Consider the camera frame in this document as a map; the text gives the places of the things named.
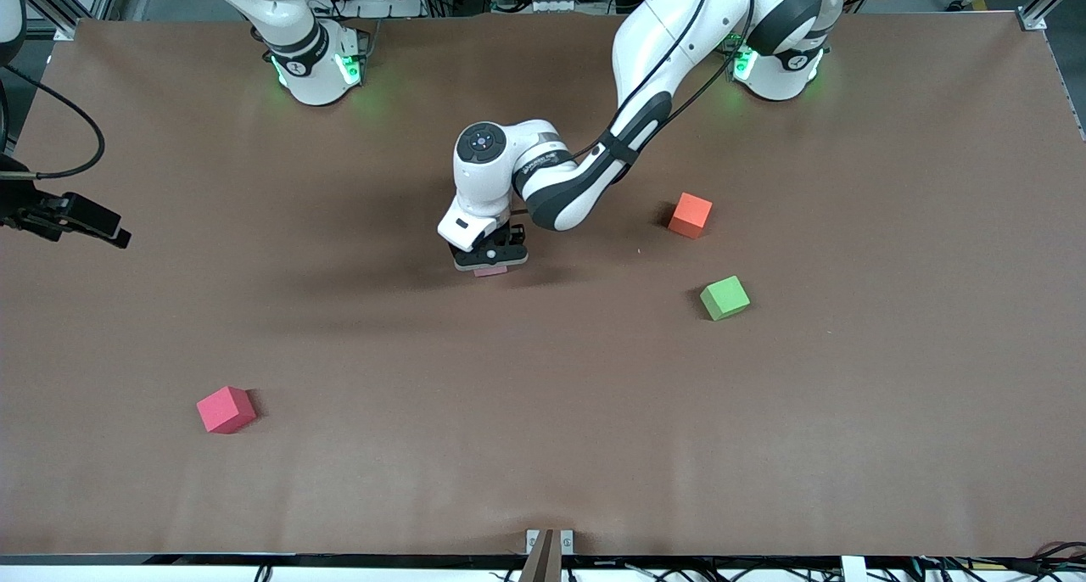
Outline black cable bundle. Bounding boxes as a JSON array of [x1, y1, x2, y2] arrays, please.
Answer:
[[912, 541, 1086, 582]]

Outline aluminium frame profile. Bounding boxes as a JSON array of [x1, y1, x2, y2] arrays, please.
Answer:
[[21, 0, 128, 42], [1014, 0, 1086, 33]]

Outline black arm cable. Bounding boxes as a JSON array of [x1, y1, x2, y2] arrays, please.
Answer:
[[577, 0, 758, 160], [0, 60, 107, 181]]

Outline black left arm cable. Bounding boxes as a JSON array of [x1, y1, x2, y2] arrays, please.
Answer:
[[577, 0, 758, 160]]

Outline orange foam cube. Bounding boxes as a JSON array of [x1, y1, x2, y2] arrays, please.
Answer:
[[667, 193, 714, 240]]

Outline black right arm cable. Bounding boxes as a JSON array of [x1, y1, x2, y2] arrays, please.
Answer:
[[0, 60, 107, 181]]

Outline small metal edge bracket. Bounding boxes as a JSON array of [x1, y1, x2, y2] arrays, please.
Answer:
[[525, 529, 574, 557]]

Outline green foam cube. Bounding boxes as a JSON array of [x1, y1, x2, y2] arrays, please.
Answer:
[[700, 276, 752, 322]]

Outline brown table mat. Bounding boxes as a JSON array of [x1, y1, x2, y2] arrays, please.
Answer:
[[0, 12, 1086, 559]]

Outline red foam cube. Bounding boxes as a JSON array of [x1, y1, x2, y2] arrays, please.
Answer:
[[196, 386, 257, 435]]

